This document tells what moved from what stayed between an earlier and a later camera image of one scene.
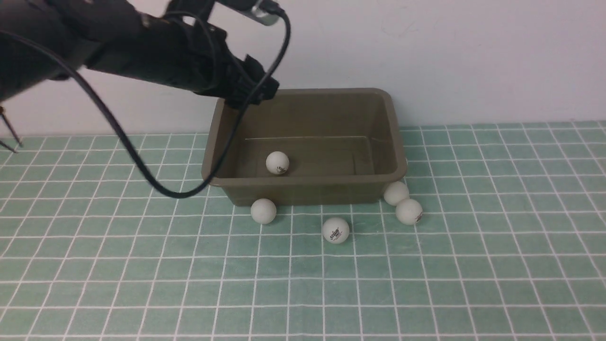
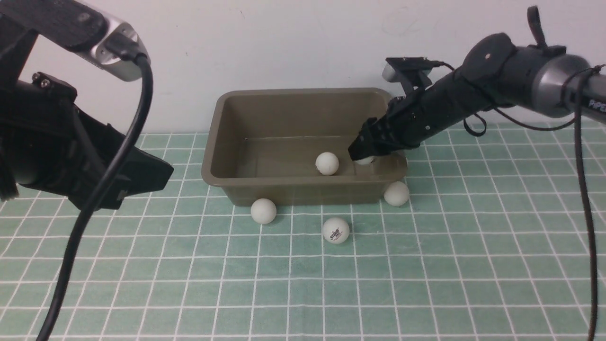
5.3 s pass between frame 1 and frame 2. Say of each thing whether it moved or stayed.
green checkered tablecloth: stayed
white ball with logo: stayed
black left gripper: moved
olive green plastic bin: stayed
